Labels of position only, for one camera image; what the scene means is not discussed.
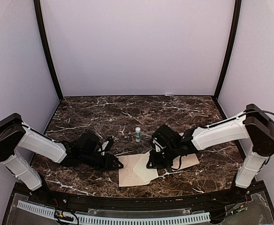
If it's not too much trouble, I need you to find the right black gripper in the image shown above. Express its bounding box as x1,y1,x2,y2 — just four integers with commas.
146,143,178,168

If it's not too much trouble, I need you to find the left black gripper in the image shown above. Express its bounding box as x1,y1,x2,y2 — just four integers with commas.
81,152,124,172

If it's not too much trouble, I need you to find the beige paper envelope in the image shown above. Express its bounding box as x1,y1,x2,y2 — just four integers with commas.
118,152,158,187

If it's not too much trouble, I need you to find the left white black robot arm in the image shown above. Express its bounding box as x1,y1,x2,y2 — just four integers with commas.
0,113,124,204

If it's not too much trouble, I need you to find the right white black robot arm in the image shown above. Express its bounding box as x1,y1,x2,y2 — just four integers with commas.
146,104,274,203

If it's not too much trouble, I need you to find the white green glue stick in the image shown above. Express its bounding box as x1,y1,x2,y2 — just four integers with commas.
135,127,141,143

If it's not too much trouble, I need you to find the beige paper sheet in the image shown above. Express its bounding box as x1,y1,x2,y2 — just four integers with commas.
171,154,200,171

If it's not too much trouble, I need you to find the black curved front rail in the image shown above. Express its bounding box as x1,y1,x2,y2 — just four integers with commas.
15,181,266,213

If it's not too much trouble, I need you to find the small circuit board with wires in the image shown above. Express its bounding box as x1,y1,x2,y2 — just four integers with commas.
54,210,74,222

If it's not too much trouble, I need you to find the white slotted cable duct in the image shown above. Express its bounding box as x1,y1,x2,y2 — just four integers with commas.
17,200,210,225

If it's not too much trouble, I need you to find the left black frame post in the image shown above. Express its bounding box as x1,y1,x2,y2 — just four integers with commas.
33,0,64,101

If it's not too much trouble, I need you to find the black frame post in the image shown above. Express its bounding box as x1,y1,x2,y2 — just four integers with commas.
213,0,242,101
33,0,64,101

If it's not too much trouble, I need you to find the right black frame post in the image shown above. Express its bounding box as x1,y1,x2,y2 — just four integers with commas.
213,0,242,101

